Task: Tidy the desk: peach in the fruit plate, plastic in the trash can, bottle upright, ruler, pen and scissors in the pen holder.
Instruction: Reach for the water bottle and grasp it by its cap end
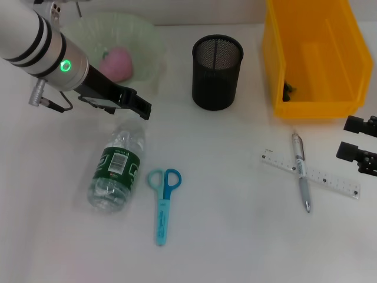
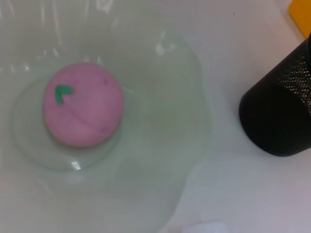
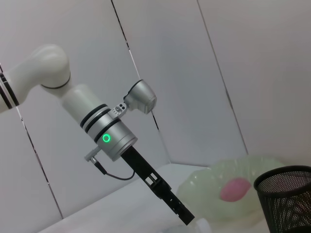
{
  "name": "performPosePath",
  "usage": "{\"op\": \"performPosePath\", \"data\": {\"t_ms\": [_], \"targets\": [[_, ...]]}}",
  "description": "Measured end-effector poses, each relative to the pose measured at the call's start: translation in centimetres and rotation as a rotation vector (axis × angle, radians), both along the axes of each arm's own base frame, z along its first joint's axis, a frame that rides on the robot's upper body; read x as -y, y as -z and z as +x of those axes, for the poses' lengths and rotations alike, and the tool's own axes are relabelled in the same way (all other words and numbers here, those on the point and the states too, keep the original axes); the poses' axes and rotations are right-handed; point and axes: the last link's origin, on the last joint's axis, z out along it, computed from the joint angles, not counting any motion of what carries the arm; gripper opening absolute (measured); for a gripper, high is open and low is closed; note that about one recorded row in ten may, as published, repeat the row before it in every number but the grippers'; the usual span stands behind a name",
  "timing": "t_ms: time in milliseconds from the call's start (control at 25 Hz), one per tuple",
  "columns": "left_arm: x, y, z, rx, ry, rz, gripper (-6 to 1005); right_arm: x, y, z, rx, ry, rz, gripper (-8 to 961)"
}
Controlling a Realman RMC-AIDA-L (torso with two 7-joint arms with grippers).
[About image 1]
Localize transparent plastic ruler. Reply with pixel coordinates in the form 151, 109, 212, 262
259, 149, 362, 200

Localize yellow plastic bin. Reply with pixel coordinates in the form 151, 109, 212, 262
261, 0, 374, 120

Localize blue teal scissors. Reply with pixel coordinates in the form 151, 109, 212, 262
147, 168, 183, 247

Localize green silver wrapper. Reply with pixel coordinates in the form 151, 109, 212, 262
282, 81, 297, 103

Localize clear green-label water bottle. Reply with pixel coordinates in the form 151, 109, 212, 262
87, 117, 148, 213

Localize silver ballpoint pen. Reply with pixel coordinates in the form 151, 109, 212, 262
291, 132, 312, 213

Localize black mesh pen holder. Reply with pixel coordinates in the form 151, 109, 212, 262
191, 34, 244, 111

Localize pink peach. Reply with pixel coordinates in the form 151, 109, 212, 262
98, 48, 134, 83

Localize green glass fruit plate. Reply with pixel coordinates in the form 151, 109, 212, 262
58, 12, 167, 98

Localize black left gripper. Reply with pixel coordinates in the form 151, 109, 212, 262
72, 64, 153, 121

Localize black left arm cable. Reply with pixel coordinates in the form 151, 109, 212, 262
28, 78, 74, 113

